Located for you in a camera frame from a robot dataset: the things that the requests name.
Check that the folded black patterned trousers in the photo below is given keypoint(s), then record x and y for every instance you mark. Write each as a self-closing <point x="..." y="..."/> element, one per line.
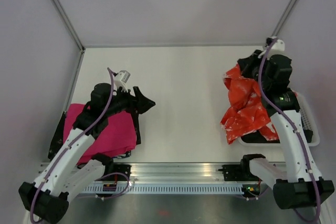
<point x="65" y="125"/>

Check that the left aluminium frame post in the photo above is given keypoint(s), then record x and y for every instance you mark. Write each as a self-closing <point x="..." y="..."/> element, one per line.
<point x="67" y="23"/>

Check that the folded magenta trousers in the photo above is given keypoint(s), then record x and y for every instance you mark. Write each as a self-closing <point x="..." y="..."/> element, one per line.
<point x="116" y="139"/>

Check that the right aluminium frame post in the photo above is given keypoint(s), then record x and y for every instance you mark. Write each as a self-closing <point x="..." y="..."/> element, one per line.
<point x="284" y="17"/>

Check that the white slotted cable duct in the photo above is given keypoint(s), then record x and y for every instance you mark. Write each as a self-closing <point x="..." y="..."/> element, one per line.
<point x="165" y="189"/>

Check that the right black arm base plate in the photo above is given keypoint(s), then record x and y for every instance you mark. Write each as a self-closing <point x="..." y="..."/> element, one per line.
<point x="234" y="173"/>

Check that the black clothes in basket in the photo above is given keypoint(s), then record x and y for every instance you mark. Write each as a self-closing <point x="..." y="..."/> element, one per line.
<point x="257" y="138"/>

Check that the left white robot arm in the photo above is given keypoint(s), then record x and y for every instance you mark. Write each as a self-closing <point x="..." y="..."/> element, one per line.
<point x="48" y="197"/>

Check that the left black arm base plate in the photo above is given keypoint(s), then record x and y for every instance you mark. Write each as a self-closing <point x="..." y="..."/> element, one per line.
<point x="117" y="168"/>

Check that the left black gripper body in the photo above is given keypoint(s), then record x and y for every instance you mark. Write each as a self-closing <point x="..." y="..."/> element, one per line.
<point x="123" y="102"/>

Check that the white plastic basket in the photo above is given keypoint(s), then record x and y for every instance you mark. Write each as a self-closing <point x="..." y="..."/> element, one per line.
<point x="308" y="123"/>

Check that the aluminium mounting rail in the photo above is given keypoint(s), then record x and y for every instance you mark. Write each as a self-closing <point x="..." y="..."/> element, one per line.
<point x="173" y="171"/>

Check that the orange white-speckled trousers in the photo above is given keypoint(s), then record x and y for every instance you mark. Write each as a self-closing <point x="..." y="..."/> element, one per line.
<point x="246" y="113"/>

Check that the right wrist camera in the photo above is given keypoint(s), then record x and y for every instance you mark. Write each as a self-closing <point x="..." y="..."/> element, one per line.
<point x="273" y="46"/>

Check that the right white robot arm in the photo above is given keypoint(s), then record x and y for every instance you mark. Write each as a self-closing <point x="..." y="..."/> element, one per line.
<point x="302" y="184"/>

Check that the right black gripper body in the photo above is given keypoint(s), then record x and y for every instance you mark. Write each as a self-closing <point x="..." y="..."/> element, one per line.
<point x="251" y="70"/>

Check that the aluminium frame post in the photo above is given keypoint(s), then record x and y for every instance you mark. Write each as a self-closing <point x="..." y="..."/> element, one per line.
<point x="67" y="23"/>
<point x="284" y="17"/>

